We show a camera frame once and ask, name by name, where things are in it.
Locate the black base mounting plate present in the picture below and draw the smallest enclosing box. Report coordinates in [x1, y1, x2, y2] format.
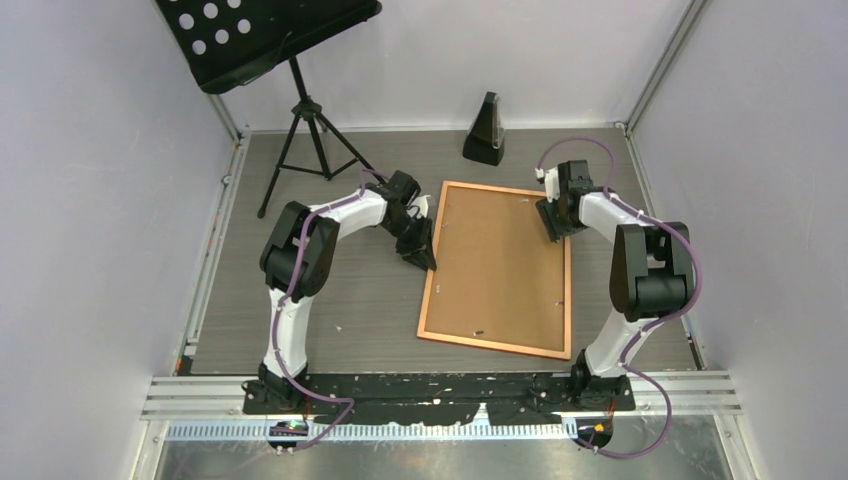
[241, 372, 636, 426]

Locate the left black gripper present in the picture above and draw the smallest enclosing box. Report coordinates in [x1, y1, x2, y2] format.
[383, 214, 437, 274]

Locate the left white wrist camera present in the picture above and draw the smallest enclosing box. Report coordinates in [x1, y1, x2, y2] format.
[406, 194, 431, 219]

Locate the brown cardboard backing board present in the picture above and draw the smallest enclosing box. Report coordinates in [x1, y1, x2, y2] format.
[423, 186, 568, 354]

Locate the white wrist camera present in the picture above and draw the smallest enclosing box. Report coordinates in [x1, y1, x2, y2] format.
[406, 194, 431, 219]
[534, 167, 563, 204]

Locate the black metronome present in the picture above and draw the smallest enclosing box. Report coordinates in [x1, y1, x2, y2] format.
[462, 91, 504, 166]

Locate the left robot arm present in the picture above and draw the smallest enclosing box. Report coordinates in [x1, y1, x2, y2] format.
[243, 170, 437, 414]

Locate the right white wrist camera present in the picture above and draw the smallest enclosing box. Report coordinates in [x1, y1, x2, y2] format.
[534, 167, 563, 204]

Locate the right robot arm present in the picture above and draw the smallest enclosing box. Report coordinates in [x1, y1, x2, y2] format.
[535, 160, 697, 411]

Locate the white slotted cable duct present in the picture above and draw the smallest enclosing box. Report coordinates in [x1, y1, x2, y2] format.
[164, 419, 578, 442]

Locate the orange wooden picture frame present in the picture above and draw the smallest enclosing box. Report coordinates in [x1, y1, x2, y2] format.
[415, 180, 574, 362]

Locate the black music stand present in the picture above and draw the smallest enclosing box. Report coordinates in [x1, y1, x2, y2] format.
[156, 0, 382, 217]

